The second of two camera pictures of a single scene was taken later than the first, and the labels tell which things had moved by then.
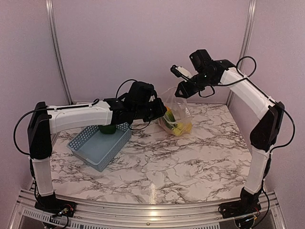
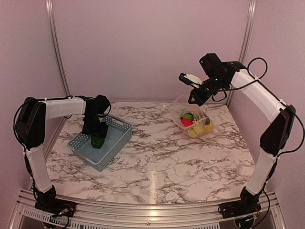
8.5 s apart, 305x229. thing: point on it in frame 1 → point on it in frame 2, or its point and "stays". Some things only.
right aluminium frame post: [249, 25] stays
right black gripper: [187, 92] → [200, 99]
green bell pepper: [108, 129] → [96, 142]
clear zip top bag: [177, 120] → [190, 119]
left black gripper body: [151, 113] → [91, 124]
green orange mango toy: [169, 115] → [207, 121]
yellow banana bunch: [182, 128] → [200, 129]
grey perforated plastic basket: [97, 149] stays
